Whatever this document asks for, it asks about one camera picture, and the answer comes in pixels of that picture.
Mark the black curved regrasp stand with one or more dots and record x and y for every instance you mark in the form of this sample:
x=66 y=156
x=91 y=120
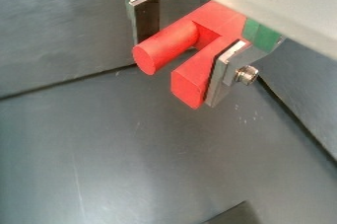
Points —
x=240 y=214

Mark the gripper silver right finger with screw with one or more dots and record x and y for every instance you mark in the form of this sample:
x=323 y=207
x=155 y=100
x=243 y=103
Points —
x=232 y=64

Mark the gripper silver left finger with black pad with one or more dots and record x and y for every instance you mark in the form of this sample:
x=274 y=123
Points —
x=145 y=15

